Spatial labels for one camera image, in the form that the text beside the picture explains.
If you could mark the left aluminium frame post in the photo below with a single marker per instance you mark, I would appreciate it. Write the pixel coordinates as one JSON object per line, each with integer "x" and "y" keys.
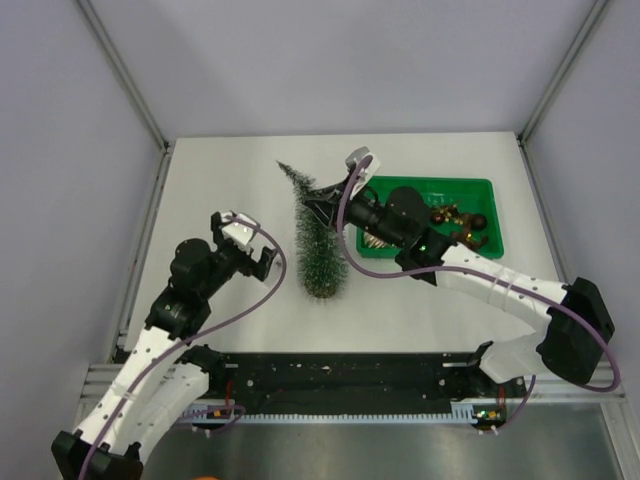
{"x": 121, "y": 72}

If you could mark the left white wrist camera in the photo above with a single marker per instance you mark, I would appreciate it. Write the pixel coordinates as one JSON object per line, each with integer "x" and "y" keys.
{"x": 240, "y": 228}

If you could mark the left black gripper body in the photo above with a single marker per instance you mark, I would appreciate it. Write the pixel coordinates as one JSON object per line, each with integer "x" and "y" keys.
{"x": 231, "y": 258}

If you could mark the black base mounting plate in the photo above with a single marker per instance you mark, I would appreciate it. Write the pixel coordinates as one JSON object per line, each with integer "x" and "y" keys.
{"x": 353, "y": 383}

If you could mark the small green christmas tree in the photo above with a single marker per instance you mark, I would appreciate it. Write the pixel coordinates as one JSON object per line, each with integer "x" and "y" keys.
{"x": 322, "y": 271}

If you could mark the green plastic tray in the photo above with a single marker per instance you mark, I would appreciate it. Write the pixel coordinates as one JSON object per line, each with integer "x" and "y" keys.
{"x": 456, "y": 200}

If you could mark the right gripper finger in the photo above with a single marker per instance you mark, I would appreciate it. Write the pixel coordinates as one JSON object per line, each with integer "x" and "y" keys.
{"x": 331, "y": 193}
{"x": 325, "y": 210}

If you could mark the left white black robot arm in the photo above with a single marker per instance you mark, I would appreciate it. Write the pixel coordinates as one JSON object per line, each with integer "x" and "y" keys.
{"x": 167, "y": 370}

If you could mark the large silver gold bauble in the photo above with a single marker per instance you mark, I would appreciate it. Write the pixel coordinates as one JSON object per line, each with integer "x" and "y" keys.
{"x": 370, "y": 241}

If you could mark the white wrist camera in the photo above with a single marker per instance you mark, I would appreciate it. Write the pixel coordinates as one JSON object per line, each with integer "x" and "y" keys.
{"x": 365, "y": 161}
{"x": 240, "y": 228}

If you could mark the grey slotted cable duct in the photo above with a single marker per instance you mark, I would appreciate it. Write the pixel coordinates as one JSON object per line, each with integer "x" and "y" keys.
{"x": 458, "y": 414}

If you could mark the aluminium frame post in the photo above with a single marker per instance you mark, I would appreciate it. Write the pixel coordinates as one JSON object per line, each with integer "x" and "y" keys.
{"x": 577, "y": 47}
{"x": 121, "y": 72}

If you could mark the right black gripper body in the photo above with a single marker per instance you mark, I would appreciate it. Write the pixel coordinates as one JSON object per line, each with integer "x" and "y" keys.
{"x": 364, "y": 213}

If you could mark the dark red bauble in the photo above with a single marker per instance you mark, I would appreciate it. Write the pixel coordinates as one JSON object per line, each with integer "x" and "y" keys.
{"x": 478, "y": 222}

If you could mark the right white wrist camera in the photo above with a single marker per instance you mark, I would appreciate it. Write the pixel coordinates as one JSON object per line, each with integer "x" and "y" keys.
{"x": 365, "y": 161}

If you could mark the right aluminium frame post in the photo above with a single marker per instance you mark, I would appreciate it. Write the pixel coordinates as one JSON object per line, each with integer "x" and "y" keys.
{"x": 577, "y": 47}

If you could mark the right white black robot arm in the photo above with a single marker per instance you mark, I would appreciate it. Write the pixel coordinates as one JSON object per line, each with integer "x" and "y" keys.
{"x": 571, "y": 326}

